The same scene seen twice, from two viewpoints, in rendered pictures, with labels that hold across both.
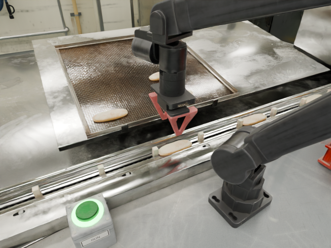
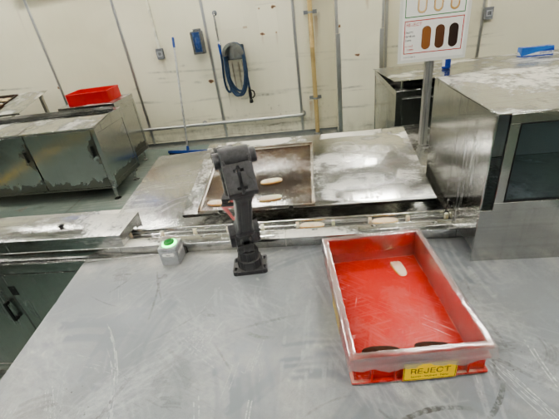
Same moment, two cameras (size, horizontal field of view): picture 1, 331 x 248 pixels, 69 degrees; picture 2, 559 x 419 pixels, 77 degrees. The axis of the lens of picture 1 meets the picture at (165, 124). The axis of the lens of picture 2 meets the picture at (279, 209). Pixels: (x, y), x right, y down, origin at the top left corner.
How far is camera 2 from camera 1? 1.00 m
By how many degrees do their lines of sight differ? 30
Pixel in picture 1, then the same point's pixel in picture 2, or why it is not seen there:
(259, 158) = (234, 233)
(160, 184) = (217, 246)
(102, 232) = (170, 253)
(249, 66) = (352, 183)
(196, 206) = (226, 262)
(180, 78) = not seen: hidden behind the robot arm
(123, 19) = (368, 103)
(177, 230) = (208, 268)
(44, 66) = (205, 165)
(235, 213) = (238, 268)
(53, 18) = (292, 101)
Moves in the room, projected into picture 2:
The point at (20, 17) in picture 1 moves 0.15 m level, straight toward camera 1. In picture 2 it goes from (260, 101) to (259, 103)
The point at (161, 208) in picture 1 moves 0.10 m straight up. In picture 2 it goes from (210, 258) to (205, 236)
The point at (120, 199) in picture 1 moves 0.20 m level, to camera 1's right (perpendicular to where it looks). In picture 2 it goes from (193, 247) to (234, 259)
